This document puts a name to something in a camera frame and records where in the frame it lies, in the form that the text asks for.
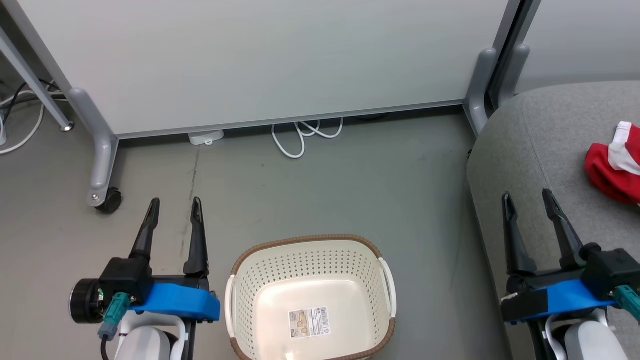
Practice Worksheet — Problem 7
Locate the cream perforated laundry basket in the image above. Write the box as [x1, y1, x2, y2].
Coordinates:
[224, 234, 398, 360]

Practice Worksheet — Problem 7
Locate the white floor cable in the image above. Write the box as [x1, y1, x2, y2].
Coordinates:
[0, 92, 56, 155]

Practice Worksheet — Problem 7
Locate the wide white partition panel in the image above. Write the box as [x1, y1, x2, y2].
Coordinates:
[0, 0, 521, 140]

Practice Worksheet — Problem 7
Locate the black caster wheel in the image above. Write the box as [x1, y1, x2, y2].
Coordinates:
[95, 187, 123, 215]

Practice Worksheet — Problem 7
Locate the white floor adapter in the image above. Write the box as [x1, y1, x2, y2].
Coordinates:
[188, 130, 225, 146]

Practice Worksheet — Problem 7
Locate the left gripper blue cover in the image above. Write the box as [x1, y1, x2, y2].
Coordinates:
[70, 197, 221, 324]

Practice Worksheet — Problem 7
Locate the right cable teal plug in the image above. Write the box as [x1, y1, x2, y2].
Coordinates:
[612, 285, 640, 323]

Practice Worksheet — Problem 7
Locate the white coiled cable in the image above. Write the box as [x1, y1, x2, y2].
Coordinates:
[271, 117, 345, 159]

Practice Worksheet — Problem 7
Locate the barcode sticker label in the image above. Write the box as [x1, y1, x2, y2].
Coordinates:
[288, 306, 332, 339]

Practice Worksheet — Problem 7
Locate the grey partition foot with caster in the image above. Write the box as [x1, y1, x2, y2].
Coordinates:
[67, 87, 121, 208]

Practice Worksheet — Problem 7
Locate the black partition edge post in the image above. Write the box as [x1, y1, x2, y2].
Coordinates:
[487, 0, 541, 108]

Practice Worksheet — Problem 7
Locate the grey metal table leg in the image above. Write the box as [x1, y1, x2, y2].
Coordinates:
[0, 27, 76, 132]

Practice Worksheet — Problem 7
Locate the red and white shirt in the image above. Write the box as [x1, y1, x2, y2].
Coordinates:
[584, 121, 640, 207]

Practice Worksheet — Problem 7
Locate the grey fabric sofa seat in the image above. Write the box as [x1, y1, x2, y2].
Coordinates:
[466, 81, 640, 360]

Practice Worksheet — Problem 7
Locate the left black cable teal plug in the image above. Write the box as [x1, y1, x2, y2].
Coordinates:
[97, 292, 132, 360]

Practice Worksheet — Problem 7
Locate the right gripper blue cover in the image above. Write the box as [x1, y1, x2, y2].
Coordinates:
[500, 188, 618, 326]

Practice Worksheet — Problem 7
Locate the narrow white partition panel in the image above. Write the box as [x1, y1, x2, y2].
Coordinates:
[515, 0, 640, 96]

